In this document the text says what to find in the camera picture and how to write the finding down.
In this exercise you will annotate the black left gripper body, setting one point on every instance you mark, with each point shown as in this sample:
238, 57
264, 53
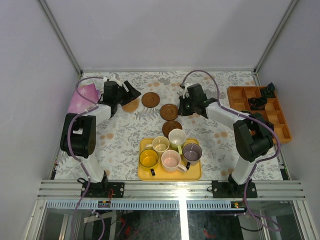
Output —
125, 92

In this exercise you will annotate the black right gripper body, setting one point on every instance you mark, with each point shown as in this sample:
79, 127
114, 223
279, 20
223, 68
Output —
187, 105

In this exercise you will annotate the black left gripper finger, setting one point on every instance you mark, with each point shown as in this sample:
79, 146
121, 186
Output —
132, 92
125, 100

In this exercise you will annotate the woven rattan coaster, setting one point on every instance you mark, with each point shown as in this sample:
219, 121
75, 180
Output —
132, 106

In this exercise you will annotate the brown wooden coaster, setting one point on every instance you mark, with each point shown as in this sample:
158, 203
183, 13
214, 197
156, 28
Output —
150, 99
170, 125
169, 112

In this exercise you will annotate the white mug green handle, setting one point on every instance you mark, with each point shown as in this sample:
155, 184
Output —
177, 138

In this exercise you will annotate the purple grey mug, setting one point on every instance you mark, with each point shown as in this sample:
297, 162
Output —
191, 154

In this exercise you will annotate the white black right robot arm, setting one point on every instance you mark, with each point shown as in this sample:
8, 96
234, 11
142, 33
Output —
253, 138

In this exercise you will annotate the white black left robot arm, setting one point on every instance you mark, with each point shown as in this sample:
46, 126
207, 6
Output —
89, 108

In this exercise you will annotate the pink folded cartoon cloth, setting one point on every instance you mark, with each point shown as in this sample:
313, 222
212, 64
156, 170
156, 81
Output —
78, 104

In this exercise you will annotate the orange compartment organizer box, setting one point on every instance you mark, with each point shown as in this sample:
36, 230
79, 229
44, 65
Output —
238, 97

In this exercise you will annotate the cream beige mug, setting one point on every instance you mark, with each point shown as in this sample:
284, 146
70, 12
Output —
160, 144

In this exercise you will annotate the black rolled fabric bundle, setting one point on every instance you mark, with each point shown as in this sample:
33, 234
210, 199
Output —
257, 103
268, 91

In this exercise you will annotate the yellow glass mug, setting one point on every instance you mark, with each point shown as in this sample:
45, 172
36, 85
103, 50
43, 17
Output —
149, 161

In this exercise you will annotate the pink ceramic mug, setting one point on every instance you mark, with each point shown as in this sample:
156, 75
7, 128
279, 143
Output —
171, 162

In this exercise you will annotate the yellow plastic tray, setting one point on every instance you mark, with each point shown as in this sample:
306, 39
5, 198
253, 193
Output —
193, 174

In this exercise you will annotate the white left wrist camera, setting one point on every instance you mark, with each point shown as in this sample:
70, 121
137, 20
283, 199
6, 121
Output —
114, 78

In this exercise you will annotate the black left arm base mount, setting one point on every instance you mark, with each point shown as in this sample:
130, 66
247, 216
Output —
104, 189

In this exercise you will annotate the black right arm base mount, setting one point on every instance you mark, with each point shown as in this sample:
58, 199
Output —
230, 190

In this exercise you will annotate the aluminium front frame rail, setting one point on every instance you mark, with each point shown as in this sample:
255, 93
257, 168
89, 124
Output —
274, 190

